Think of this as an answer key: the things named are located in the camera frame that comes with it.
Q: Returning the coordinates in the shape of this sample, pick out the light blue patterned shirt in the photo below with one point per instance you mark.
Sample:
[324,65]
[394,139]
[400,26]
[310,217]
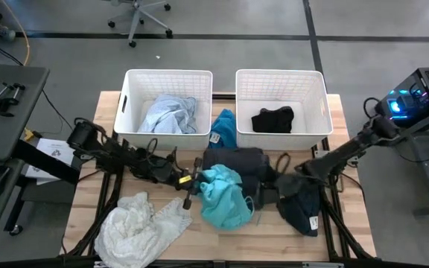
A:
[166,115]

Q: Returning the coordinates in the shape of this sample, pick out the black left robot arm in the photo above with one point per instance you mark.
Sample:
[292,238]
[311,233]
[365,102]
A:
[125,158]

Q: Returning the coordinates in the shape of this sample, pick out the teal garment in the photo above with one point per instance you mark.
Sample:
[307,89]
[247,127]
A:
[222,201]

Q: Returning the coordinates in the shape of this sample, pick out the white perforated plastic basket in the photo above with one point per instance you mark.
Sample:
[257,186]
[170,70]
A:
[162,80]
[274,83]

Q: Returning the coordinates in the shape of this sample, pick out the yellow power plug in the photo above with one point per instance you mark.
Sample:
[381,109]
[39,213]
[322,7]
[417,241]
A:
[29,134]

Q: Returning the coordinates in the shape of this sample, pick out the blue garment with white tag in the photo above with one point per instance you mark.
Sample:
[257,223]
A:
[223,128]

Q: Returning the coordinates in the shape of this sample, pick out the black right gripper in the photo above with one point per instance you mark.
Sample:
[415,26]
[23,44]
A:
[296,184]

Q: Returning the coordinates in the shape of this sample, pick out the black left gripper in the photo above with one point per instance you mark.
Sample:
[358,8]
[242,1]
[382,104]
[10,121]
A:
[179,178]

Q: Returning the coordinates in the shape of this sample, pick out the dark navy garment with tag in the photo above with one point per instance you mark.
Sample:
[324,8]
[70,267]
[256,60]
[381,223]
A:
[300,212]

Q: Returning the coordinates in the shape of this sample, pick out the grey side desk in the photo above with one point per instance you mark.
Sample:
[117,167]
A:
[9,141]

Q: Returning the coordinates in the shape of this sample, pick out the white lacy garment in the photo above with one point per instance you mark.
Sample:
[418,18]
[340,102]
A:
[132,231]

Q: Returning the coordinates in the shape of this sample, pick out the dark computer stand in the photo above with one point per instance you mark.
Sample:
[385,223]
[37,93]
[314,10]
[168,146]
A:
[423,124]

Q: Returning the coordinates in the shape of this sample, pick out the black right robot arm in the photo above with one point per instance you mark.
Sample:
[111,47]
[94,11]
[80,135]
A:
[348,149]

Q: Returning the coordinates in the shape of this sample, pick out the black garment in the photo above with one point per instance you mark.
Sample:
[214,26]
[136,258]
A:
[272,121]

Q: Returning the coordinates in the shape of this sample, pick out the black clamp tool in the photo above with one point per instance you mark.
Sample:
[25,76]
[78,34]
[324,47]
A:
[2,102]

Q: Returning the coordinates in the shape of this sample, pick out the dark grey garment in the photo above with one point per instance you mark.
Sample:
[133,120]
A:
[237,160]

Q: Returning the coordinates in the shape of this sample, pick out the office chair base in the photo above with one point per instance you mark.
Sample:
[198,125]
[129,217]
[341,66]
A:
[138,15]

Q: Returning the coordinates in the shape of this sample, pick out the white paper sheets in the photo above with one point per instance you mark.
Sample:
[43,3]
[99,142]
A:
[56,149]

